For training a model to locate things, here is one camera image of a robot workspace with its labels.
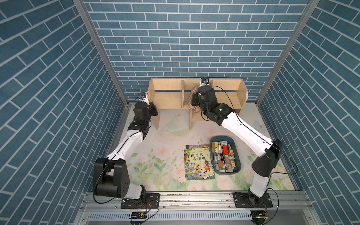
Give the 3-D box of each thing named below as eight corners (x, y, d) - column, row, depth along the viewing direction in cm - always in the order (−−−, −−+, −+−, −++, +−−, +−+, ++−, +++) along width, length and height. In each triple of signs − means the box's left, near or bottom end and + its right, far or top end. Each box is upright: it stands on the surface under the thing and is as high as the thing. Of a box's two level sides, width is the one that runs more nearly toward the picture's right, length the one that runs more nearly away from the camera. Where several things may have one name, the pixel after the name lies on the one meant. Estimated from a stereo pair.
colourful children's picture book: (184, 180, 83) (184, 179, 81) (184, 145, 97) (184, 144, 96) (214, 180, 83) (215, 179, 81) (210, 146, 97) (211, 144, 96)
